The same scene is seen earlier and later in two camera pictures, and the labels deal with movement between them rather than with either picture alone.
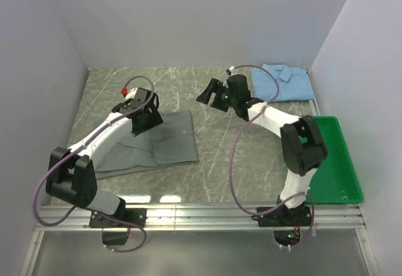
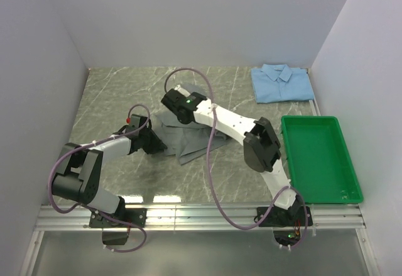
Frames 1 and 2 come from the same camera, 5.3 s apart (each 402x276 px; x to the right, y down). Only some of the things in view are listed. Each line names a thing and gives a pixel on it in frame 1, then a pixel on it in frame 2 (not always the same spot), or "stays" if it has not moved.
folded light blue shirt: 294,83 stays
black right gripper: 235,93 -> 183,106
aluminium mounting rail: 211,217 stays
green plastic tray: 335,180 stays
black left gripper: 155,120 -> 157,144
